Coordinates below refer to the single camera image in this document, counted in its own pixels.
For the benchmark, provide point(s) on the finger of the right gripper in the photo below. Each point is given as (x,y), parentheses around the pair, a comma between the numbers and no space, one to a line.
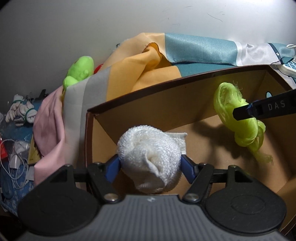
(271,107)

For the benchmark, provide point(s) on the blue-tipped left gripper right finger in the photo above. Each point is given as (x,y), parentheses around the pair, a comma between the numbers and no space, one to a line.
(199,176)

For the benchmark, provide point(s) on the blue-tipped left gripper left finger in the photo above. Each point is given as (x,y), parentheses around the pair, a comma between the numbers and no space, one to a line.
(100,177)

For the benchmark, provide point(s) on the white power strip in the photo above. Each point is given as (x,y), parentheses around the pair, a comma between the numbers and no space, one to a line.
(287,66)

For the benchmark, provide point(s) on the black cardboard box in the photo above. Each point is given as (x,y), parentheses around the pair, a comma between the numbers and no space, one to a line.
(186,106)

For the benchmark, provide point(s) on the yellow booklet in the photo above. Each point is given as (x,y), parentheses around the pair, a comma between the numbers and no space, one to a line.
(34,154)

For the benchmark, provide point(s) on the pink cloth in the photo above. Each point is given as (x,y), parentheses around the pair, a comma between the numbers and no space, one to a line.
(49,136)

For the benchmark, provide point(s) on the blue floral towel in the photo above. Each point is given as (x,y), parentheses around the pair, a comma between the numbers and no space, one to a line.
(15,184)

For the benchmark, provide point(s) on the green frog plush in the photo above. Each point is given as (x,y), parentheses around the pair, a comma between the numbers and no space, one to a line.
(81,69)

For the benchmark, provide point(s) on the colour-block bed sheet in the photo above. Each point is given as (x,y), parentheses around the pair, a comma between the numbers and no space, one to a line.
(149,59)

